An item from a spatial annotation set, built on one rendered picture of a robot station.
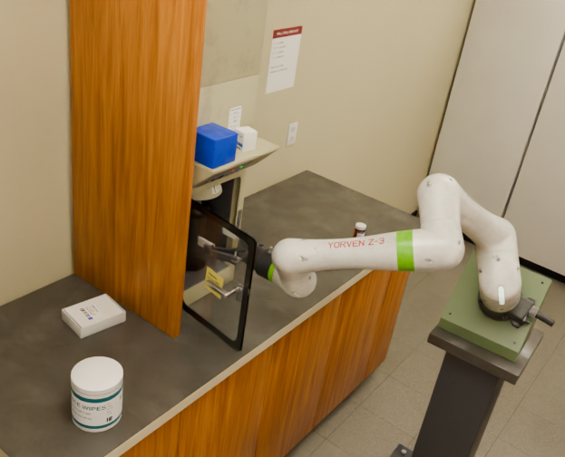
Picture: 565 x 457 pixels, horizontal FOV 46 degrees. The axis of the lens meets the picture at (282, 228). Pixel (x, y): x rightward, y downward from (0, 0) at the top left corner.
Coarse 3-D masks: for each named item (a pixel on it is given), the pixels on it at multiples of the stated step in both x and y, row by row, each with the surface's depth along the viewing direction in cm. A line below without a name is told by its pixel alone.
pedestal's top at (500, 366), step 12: (432, 336) 232; (444, 336) 232; (456, 336) 233; (540, 336) 240; (444, 348) 231; (456, 348) 228; (468, 348) 228; (480, 348) 229; (528, 348) 232; (468, 360) 227; (480, 360) 224; (492, 360) 224; (504, 360) 225; (516, 360) 226; (528, 360) 227; (492, 372) 223; (504, 372) 221; (516, 372) 220
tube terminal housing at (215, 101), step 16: (240, 80) 201; (256, 80) 207; (208, 96) 192; (224, 96) 198; (240, 96) 204; (256, 96) 210; (208, 112) 194; (224, 112) 201; (240, 176) 221; (192, 192) 204; (240, 192) 225; (240, 208) 229; (240, 224) 233
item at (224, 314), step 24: (192, 216) 199; (216, 216) 191; (192, 240) 202; (216, 240) 194; (240, 240) 186; (192, 264) 205; (216, 264) 197; (240, 264) 189; (192, 288) 209; (240, 288) 192; (192, 312) 213; (216, 312) 204; (240, 312) 195; (240, 336) 198
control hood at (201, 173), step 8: (256, 144) 210; (264, 144) 211; (272, 144) 212; (240, 152) 202; (248, 152) 203; (256, 152) 204; (264, 152) 206; (272, 152) 212; (240, 160) 198; (248, 160) 201; (256, 160) 212; (200, 168) 190; (208, 168) 190; (216, 168) 190; (224, 168) 192; (232, 168) 198; (200, 176) 191; (208, 176) 190; (192, 184) 194
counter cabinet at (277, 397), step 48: (384, 288) 301; (288, 336) 237; (336, 336) 277; (384, 336) 331; (240, 384) 221; (288, 384) 255; (336, 384) 302; (192, 432) 207; (240, 432) 237; (288, 432) 276
